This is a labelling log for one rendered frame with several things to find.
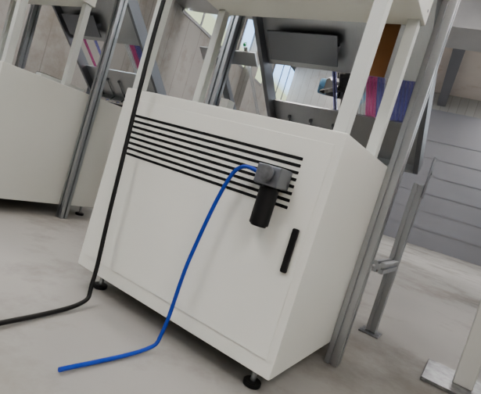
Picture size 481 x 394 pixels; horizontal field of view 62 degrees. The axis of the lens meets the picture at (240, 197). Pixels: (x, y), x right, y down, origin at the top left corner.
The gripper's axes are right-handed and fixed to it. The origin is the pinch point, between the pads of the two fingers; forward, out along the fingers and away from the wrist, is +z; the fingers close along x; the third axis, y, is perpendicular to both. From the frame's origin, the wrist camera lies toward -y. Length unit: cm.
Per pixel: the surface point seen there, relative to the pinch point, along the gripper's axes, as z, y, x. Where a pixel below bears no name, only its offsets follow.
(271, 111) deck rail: 2.4, -11.4, -30.1
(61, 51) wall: -110, -36, -387
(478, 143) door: -931, -362, -9
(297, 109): -0.6, -9.3, -17.8
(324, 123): -1.7, -13.9, -4.8
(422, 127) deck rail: 4.8, -4.8, 37.2
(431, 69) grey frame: 29, 21, 41
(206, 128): 83, 13, 2
